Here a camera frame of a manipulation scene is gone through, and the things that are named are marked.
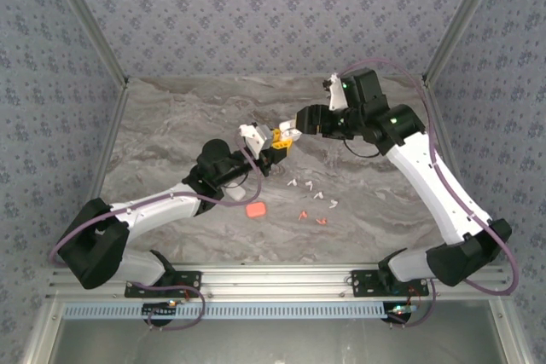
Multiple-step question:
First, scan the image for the orange earbud charging case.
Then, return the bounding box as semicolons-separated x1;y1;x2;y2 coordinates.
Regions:
245;201;267;220

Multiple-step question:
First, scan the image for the small black controller board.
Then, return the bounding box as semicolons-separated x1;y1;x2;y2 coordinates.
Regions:
386;303;421;323
142;300;178;319

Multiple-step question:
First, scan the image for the grey metal sheet panel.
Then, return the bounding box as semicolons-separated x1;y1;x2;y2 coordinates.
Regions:
55;316;508;364

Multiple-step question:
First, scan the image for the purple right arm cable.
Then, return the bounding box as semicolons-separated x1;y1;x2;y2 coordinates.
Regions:
334;56;521;329

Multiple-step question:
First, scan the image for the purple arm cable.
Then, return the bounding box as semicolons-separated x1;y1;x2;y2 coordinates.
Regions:
47;136;264;332
334;56;521;329

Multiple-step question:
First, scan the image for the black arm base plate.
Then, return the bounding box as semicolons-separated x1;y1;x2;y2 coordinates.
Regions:
124;269;202;299
351;269;430;298

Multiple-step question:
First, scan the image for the aluminium front rail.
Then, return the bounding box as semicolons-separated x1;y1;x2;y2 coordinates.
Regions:
46;261;512;302

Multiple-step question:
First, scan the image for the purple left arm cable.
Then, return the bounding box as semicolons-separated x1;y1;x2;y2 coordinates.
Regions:
47;136;264;332

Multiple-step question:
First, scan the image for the light blue slotted cable duct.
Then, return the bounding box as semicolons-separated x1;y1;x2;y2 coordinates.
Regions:
63;302;390;321

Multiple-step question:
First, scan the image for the aluminium corner post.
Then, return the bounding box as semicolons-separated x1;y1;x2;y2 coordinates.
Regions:
421;0;511;90
41;0;131;91

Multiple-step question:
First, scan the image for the aluminium lower frame bar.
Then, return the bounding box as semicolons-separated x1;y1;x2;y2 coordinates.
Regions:
20;302;65;364
488;299;534;364

